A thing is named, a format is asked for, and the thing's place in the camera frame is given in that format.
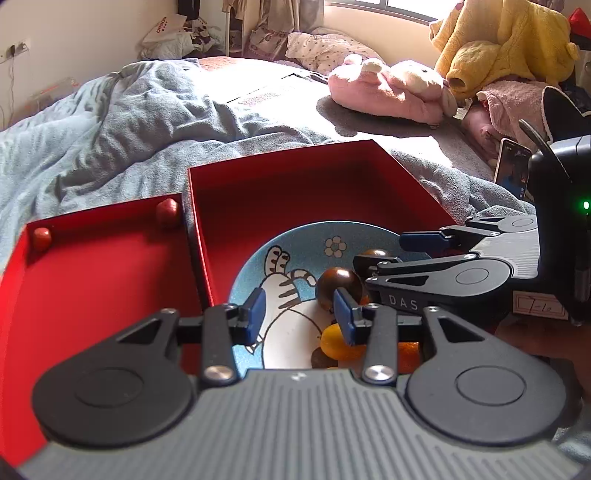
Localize beige hanging clothes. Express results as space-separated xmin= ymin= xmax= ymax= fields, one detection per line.
xmin=222 ymin=0 xmax=273 ymax=21

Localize shallow red tray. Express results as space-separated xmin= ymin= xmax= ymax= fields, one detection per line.
xmin=0 ymin=193 xmax=218 ymax=467

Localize yellow fleece robe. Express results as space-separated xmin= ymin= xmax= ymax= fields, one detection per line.
xmin=429 ymin=0 xmax=580 ymax=100

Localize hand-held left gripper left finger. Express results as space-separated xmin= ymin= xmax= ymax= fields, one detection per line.
xmin=117 ymin=290 xmax=267 ymax=387

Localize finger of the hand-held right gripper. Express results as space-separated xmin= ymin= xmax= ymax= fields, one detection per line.
xmin=353 ymin=254 xmax=455 ymax=284
xmin=399 ymin=216 xmax=509 ymax=254

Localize large mandarin orange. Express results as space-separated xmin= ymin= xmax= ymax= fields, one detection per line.
xmin=394 ymin=342 xmax=422 ymax=374

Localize grey bed sheet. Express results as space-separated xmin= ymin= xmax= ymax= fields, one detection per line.
xmin=226 ymin=69 xmax=499 ymax=185

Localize white bag pile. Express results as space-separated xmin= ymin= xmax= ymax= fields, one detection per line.
xmin=139 ymin=21 xmax=222 ymax=61

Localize white wall socket strip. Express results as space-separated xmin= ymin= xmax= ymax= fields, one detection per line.
xmin=0 ymin=41 xmax=31 ymax=63

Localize deep red box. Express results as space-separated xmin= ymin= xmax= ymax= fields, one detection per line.
xmin=187 ymin=140 xmax=462 ymax=370

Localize window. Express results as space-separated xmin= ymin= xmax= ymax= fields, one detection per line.
xmin=323 ymin=0 xmax=462 ymax=24

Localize red cloth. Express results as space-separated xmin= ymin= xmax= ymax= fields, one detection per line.
xmin=568 ymin=9 xmax=591 ymax=35

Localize pink plush toy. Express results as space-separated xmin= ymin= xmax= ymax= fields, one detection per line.
xmin=328 ymin=53 xmax=458 ymax=127

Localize smartphone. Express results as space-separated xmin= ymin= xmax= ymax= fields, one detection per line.
xmin=494 ymin=137 xmax=533 ymax=200

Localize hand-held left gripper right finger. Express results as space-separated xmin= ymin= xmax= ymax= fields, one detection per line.
xmin=333 ymin=287 xmax=485 ymax=386

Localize dotted pillow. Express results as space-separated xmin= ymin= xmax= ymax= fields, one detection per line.
xmin=285 ymin=28 xmax=386 ymax=65

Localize thin charger cable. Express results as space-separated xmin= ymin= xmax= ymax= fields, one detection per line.
xmin=0 ymin=53 xmax=17 ymax=121

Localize blue cartoon print plate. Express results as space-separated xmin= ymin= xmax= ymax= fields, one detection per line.
xmin=229 ymin=222 xmax=419 ymax=372

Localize clear plastic box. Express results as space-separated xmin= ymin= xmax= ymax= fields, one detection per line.
xmin=30 ymin=76 xmax=79 ymax=109

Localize light blue blanket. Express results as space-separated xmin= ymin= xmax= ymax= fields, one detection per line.
xmin=0 ymin=60 xmax=539 ymax=259

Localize dark cloth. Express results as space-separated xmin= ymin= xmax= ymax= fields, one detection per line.
xmin=542 ymin=85 xmax=583 ymax=141

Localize floral curtain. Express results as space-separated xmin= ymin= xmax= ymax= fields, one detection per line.
xmin=249 ymin=0 xmax=326 ymax=61

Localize pink towel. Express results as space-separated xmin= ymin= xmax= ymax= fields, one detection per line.
xmin=462 ymin=78 xmax=555 ymax=162

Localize small yellowish mandarin orange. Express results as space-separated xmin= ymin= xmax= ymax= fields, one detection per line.
xmin=321 ymin=323 xmax=368 ymax=361

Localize white shopping bag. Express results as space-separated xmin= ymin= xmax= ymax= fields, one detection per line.
xmin=141 ymin=12 xmax=192 ymax=49

